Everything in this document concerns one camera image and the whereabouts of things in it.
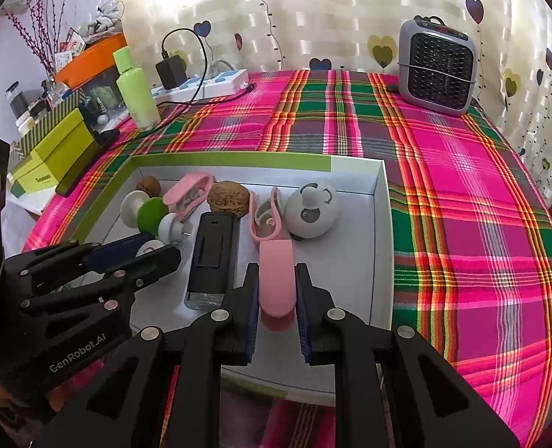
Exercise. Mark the printed paper packets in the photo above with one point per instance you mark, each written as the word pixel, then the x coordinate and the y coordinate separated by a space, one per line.
pixel 68 49

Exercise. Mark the large brown walnut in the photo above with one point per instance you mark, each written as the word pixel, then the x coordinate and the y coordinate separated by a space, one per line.
pixel 227 198

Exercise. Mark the green white mushroom massager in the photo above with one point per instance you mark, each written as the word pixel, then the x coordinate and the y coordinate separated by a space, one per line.
pixel 152 214

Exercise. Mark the green white cardboard box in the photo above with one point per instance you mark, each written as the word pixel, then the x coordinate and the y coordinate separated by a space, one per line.
pixel 350 224

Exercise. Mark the orange box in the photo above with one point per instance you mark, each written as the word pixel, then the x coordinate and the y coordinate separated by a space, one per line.
pixel 94 58

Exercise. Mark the dark glass jar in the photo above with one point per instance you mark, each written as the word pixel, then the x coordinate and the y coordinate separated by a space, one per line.
pixel 15 100

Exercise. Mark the black rectangular device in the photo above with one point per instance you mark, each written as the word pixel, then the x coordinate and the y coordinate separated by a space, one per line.
pixel 213 252

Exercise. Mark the pink looped clip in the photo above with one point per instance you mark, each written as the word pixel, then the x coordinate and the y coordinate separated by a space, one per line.
pixel 274 196

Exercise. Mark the dried purple flower branches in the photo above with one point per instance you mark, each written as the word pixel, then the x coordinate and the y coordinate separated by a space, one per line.
pixel 40 32

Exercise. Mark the yellow-green box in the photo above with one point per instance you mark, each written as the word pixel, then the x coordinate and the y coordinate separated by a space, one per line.
pixel 59 149

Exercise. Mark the black charger adapter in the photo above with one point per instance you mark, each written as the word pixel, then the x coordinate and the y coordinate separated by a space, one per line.
pixel 171 72

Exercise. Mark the small brown walnut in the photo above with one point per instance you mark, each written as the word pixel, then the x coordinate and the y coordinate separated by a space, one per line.
pixel 148 185

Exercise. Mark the pink oval clip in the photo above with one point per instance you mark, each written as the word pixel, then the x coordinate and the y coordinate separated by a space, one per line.
pixel 182 186

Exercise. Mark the white panda massager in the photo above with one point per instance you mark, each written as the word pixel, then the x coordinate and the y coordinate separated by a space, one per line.
pixel 313 214

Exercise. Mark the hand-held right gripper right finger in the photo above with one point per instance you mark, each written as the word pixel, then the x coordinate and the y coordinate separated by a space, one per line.
pixel 304 312

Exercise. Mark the grey fan heater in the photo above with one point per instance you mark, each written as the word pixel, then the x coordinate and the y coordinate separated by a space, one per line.
pixel 437 70

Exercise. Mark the white blue power strip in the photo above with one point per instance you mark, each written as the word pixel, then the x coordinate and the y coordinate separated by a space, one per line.
pixel 220 81

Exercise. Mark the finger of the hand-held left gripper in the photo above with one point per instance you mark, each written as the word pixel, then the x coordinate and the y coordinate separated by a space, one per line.
pixel 117 252
pixel 159 261

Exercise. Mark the black phone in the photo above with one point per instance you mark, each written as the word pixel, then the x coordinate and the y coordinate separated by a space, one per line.
pixel 82 168

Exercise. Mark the cream heart print curtain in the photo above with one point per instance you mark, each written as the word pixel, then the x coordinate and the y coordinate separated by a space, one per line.
pixel 332 9

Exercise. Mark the light green bottle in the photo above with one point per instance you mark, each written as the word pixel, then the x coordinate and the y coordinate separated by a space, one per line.
pixel 136 93

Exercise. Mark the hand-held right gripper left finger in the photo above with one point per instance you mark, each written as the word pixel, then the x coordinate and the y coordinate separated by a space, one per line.
pixel 252 312

